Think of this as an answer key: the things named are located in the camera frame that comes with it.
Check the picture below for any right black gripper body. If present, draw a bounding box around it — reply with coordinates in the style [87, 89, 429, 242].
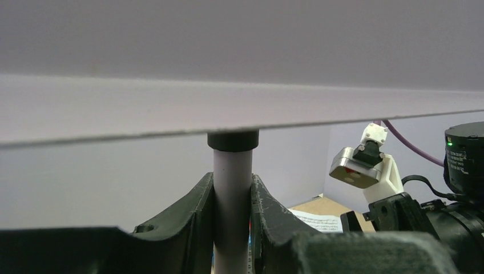
[362, 192, 440, 240]

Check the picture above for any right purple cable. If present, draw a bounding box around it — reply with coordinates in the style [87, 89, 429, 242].
[372, 119, 445, 168]

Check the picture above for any sheet music page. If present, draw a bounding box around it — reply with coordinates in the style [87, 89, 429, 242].
[290, 209, 343, 233]

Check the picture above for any lavender tripod music stand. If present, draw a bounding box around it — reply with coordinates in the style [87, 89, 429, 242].
[1, 74, 483, 273]

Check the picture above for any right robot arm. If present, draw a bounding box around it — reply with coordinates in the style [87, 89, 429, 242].
[329, 121, 483, 273]

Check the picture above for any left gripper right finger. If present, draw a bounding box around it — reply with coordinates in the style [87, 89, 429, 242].
[251, 175, 459, 273]

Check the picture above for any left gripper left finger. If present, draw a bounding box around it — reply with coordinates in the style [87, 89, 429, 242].
[1, 173, 215, 273]

